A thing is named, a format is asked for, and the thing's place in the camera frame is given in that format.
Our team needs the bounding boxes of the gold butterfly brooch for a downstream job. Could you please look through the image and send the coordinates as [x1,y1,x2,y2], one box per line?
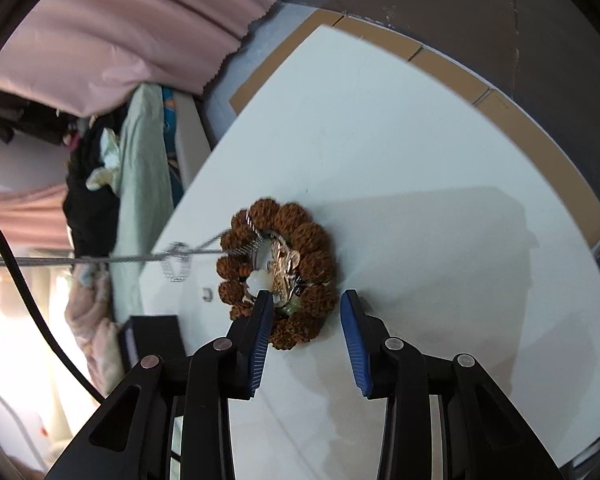
[268,237,301,308]

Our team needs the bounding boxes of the pink curtain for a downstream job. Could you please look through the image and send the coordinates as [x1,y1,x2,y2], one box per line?
[0,184,72,249]
[0,0,276,116]

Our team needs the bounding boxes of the black clothing pile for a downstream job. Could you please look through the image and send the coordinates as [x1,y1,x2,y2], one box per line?
[62,104,128,258]

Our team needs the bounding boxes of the hanging dark clothes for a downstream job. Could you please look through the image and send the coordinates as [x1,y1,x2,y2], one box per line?
[0,90,88,145]

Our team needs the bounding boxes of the silver chain necklace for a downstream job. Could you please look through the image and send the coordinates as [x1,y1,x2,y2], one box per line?
[0,211,261,284]

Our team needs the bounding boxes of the brown rudraksha bead bracelet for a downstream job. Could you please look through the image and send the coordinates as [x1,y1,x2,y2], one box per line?
[215,197,338,352]

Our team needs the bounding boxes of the pink fleece blanket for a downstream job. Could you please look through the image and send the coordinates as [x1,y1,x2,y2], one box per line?
[65,263,124,396]

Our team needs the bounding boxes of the black jewelry box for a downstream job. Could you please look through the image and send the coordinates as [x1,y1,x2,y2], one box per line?
[118,315,186,373]

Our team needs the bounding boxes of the flattened cardboard sheet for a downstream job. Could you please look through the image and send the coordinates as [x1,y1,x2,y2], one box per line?
[230,9,600,255]

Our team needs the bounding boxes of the black cable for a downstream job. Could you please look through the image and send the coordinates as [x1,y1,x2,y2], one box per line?
[0,206,106,404]

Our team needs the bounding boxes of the green bed sheet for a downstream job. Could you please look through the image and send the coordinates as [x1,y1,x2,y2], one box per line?
[110,81,176,326]

